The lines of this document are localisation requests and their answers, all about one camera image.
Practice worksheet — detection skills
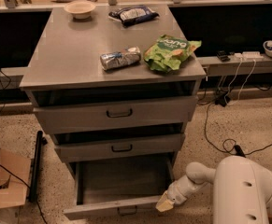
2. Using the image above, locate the black bar left floor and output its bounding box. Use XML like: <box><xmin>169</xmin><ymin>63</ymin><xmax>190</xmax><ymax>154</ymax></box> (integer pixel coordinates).
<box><xmin>29</xmin><ymin>131</ymin><xmax>47</xmax><ymax>203</ymax></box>

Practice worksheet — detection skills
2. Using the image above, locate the dark blue snack bag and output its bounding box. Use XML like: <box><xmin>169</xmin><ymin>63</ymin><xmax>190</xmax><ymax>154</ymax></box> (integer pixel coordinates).
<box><xmin>108</xmin><ymin>5</ymin><xmax>159</xmax><ymax>27</ymax></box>

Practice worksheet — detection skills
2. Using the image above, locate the silver blue snack packet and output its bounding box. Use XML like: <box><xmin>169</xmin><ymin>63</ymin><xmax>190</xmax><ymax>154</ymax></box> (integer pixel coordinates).
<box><xmin>100</xmin><ymin>47</ymin><xmax>141</xmax><ymax>71</ymax></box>

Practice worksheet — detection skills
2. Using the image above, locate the white charger cable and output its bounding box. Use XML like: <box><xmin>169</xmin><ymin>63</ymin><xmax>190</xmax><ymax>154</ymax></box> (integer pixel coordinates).
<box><xmin>227</xmin><ymin>59</ymin><xmax>258</xmax><ymax>105</ymax></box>

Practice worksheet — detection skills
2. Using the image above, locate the grey middle drawer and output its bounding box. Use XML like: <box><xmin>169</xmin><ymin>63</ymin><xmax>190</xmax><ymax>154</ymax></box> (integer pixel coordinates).
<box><xmin>55</xmin><ymin>133</ymin><xmax>185</xmax><ymax>162</ymax></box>

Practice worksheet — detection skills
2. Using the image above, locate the green chip bag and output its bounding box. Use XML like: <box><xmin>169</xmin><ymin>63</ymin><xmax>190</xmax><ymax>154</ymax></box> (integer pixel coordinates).
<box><xmin>143</xmin><ymin>35</ymin><xmax>202</xmax><ymax>73</ymax></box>

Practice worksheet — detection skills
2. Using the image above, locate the black power adapter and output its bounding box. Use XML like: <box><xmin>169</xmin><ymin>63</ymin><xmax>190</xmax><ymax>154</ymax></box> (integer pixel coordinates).
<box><xmin>215</xmin><ymin>93</ymin><xmax>231</xmax><ymax>107</ymax></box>

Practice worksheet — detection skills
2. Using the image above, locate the small black device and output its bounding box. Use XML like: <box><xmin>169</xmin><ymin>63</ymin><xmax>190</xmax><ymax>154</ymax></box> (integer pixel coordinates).
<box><xmin>217</xmin><ymin>50</ymin><xmax>230</xmax><ymax>62</ymax></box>

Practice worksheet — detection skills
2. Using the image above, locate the left cardboard box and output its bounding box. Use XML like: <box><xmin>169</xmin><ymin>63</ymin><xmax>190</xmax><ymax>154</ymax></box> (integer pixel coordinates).
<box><xmin>0</xmin><ymin>148</ymin><xmax>31</xmax><ymax>209</ymax></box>

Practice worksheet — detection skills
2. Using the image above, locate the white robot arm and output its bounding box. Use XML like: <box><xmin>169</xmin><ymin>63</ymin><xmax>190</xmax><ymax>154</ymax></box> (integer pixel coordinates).
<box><xmin>156</xmin><ymin>156</ymin><xmax>272</xmax><ymax>224</ymax></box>

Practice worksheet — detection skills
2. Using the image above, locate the beige paper bowl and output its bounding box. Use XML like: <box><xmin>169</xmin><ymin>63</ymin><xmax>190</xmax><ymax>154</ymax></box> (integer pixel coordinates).
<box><xmin>64</xmin><ymin>1</ymin><xmax>95</xmax><ymax>20</ymax></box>

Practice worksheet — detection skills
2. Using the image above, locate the grey drawer cabinet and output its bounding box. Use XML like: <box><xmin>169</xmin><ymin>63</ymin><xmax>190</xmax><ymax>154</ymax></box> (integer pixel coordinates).
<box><xmin>19</xmin><ymin>4</ymin><xmax>207</xmax><ymax>173</ymax></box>

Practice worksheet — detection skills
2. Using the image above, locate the black floor cable right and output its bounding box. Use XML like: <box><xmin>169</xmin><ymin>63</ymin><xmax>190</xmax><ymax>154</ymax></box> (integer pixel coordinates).
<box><xmin>203</xmin><ymin>101</ymin><xmax>272</xmax><ymax>156</ymax></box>

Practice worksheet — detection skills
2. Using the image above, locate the grey drawer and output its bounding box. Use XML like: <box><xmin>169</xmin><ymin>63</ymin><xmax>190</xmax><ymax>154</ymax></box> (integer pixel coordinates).
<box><xmin>55</xmin><ymin>133</ymin><xmax>185</xmax><ymax>162</ymax></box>
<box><xmin>64</xmin><ymin>154</ymin><xmax>174</xmax><ymax>220</ymax></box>
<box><xmin>34</xmin><ymin>96</ymin><xmax>197</xmax><ymax>134</ymax></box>

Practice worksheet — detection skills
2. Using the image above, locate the grey top drawer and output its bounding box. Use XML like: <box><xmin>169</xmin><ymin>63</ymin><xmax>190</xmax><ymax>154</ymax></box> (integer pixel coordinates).
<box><xmin>34</xmin><ymin>96</ymin><xmax>197</xmax><ymax>134</ymax></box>

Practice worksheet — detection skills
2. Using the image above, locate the black bar floor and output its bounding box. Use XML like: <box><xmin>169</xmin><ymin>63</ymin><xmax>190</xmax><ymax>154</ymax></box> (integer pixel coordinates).
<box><xmin>234</xmin><ymin>145</ymin><xmax>246</xmax><ymax>157</ymax></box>
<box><xmin>29</xmin><ymin>131</ymin><xmax>47</xmax><ymax>203</ymax></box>

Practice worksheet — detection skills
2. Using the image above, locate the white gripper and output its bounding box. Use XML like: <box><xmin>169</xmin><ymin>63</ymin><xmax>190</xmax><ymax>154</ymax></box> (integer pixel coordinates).
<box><xmin>156</xmin><ymin>175</ymin><xmax>201</xmax><ymax>212</ymax></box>

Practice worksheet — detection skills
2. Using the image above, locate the white power strip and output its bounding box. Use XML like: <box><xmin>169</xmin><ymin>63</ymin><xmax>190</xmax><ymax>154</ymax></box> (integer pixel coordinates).
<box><xmin>235</xmin><ymin>51</ymin><xmax>263</xmax><ymax>60</ymax></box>

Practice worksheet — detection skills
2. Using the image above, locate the grey bottom drawer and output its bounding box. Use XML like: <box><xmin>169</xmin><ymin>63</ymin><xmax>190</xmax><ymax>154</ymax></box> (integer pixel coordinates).
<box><xmin>64</xmin><ymin>154</ymin><xmax>174</xmax><ymax>220</ymax></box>

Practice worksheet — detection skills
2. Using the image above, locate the black bar right floor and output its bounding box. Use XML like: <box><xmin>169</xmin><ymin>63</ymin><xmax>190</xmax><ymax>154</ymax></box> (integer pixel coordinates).
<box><xmin>234</xmin><ymin>145</ymin><xmax>246</xmax><ymax>157</ymax></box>

